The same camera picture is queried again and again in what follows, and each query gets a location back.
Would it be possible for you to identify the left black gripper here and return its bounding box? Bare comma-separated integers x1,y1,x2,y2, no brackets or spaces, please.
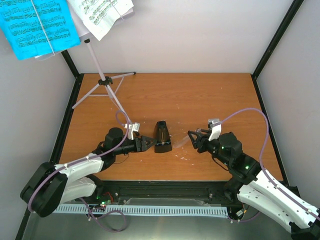
114,136,157,156

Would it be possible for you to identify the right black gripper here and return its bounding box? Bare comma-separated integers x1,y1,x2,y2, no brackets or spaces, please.
188,128,232,167

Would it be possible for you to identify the black metronome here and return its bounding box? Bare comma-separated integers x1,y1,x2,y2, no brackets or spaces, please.
153,120,173,154

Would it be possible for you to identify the clear plastic metronome cover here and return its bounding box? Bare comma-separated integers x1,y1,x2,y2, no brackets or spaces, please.
173,135,190,149

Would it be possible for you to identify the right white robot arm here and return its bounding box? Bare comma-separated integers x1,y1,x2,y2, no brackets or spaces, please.
188,129,320,240

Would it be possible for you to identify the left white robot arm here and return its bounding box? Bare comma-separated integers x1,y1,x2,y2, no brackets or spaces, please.
20,127,156,218

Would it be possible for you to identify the green led circuit board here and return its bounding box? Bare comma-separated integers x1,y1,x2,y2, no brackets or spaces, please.
97,192,114,208

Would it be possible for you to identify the white music stand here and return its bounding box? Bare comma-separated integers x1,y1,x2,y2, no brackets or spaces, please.
34,0,137,125

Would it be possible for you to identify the white sheet music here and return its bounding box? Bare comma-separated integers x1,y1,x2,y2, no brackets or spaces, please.
67,0,134,41

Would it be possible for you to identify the blue sheet music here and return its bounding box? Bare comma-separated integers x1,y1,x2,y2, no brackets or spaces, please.
0,0,81,60

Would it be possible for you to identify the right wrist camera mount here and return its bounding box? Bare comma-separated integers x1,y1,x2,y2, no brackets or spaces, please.
208,118,222,142

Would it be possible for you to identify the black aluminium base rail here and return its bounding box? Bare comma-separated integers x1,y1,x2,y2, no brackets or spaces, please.
32,179,301,208

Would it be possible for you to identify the light blue cable duct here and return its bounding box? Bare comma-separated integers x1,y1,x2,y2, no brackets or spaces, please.
54,203,228,218

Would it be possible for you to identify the black frame post left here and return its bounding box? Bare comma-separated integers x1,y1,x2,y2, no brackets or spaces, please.
61,50,84,100

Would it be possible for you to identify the black frame post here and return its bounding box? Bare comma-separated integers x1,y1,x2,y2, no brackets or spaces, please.
61,50,84,100
251,0,305,78

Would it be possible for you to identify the black frame post right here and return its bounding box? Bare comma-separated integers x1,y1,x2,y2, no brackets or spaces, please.
251,0,305,78

